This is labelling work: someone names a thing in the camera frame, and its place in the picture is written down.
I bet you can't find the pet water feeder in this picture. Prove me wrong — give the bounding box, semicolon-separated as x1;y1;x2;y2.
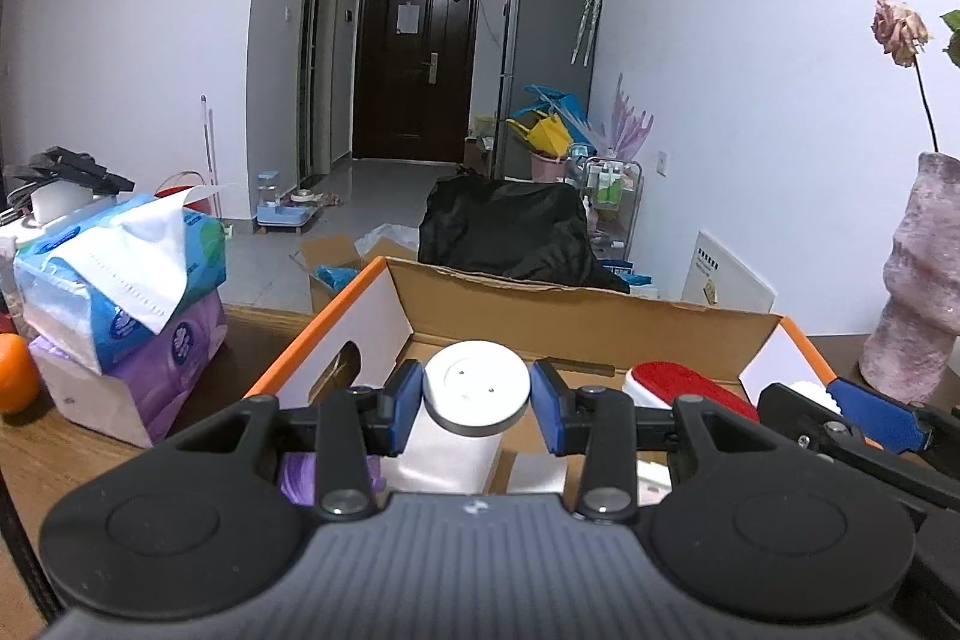
254;170;320;234

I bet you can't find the blue tissue pack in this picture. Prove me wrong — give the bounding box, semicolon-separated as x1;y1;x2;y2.
13;185;226;374

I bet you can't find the small cardboard box on floor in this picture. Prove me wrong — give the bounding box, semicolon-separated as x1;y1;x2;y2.
291;234;416;314

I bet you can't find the purple round lid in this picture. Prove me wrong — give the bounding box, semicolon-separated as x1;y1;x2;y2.
278;450;389;507

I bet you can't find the white round cap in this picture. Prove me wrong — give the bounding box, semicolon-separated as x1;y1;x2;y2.
423;341;530;437

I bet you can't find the purple tissue pack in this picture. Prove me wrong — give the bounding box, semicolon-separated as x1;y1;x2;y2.
29;291;228;448

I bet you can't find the pink textured vase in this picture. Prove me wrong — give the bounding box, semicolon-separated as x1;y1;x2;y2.
859;152;958;403

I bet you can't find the dark entrance door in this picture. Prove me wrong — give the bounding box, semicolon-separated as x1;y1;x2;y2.
353;0;480;164

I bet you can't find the red cardboard box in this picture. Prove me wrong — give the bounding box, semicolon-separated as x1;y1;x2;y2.
252;259;836;408

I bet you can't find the black bag on chair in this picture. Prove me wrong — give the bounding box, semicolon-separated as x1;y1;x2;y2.
418;169;630;294

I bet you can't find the metal trolley rack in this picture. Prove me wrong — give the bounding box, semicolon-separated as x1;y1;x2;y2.
565;148;643;262

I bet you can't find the orange fruit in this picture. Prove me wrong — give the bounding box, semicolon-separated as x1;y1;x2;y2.
0;333;41;416

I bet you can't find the grey refrigerator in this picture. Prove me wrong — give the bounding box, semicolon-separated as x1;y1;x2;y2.
493;0;592;181

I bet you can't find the white board against wall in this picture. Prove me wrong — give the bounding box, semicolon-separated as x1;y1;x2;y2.
680;230;776;314

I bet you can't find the red white lint brush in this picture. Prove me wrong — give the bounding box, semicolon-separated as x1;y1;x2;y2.
622;362;758;422

